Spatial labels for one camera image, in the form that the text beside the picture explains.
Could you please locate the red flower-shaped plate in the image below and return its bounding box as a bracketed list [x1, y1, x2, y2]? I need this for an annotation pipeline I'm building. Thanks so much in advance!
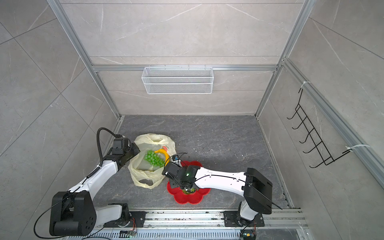
[167, 161, 211, 205]

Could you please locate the cream printed plastic bag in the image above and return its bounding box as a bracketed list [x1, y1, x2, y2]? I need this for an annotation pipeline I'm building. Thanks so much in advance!
[128, 134, 176, 190]

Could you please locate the green fake custard apple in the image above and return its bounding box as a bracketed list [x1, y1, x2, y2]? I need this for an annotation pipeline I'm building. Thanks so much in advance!
[182, 188, 196, 195]

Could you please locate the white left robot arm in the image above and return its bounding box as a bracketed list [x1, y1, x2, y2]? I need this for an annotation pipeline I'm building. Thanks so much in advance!
[49, 138, 140, 237]

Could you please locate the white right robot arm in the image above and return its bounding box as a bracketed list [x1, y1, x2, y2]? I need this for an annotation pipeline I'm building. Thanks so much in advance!
[162, 162, 274, 227]

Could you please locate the yellow fake banana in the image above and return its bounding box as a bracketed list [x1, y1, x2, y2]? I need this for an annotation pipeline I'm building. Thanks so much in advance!
[155, 149, 171, 166]

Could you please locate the green fake grape bunch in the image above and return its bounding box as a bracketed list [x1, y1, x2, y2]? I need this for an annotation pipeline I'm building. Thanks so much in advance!
[144, 150, 165, 168]

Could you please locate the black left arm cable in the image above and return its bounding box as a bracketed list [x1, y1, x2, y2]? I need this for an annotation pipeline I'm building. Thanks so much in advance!
[95, 127, 122, 167]

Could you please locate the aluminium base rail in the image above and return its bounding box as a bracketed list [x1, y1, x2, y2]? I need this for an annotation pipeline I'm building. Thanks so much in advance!
[72, 209, 313, 240]

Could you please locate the white wire mesh basket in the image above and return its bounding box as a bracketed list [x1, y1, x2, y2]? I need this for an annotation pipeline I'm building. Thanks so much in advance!
[142, 67, 214, 95]

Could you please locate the black wire hook rack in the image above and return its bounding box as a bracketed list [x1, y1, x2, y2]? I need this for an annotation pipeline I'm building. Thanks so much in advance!
[287, 89, 352, 169]

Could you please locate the aluminium frame rail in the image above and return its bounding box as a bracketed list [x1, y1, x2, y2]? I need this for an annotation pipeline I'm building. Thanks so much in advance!
[47, 0, 122, 120]

